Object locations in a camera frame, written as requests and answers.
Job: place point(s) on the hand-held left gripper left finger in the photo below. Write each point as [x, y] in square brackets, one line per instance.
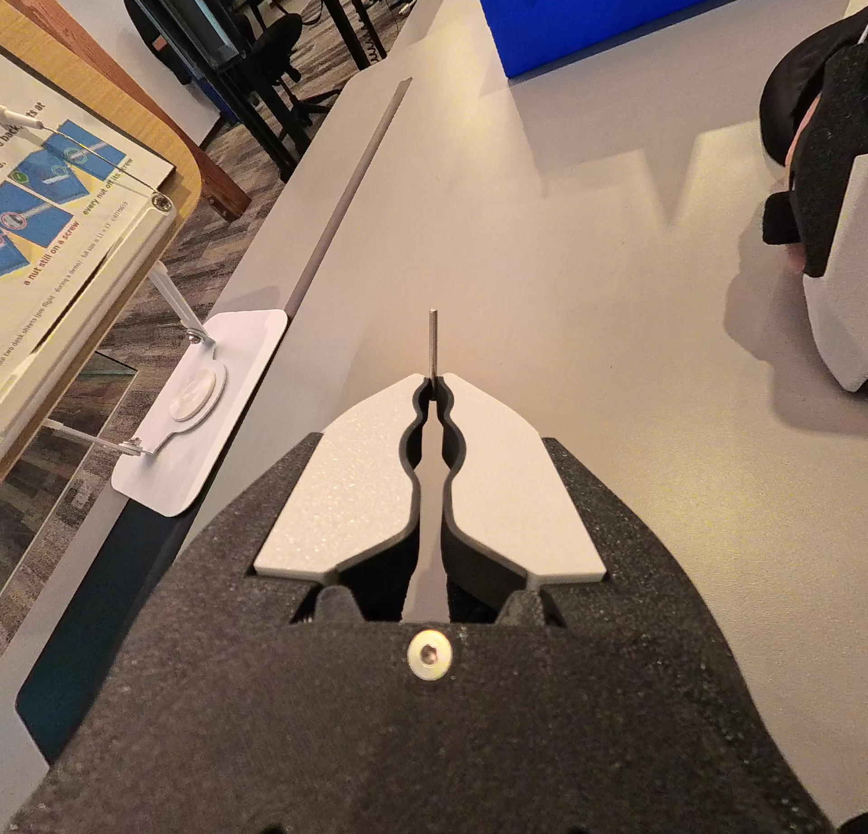
[339, 495]

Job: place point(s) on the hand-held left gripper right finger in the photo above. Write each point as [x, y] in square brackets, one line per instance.
[522, 501]

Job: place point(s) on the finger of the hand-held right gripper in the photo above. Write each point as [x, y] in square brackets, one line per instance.
[847, 305]

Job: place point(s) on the long metal screw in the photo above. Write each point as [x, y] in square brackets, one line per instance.
[432, 345]

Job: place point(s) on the blue plastic bin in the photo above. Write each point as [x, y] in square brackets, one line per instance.
[610, 13]

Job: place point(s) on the person's right hand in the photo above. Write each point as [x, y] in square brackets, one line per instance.
[799, 142]

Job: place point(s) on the printed instruction sheet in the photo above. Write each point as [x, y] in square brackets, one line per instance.
[54, 237]

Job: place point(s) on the wooden instruction board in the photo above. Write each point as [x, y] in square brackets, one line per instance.
[169, 149]

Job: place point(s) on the black office chair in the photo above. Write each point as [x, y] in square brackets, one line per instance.
[278, 40]

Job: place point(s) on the monitor on floor stand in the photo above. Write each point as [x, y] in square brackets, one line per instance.
[190, 27]

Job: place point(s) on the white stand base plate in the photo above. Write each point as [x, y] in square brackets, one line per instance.
[230, 386]

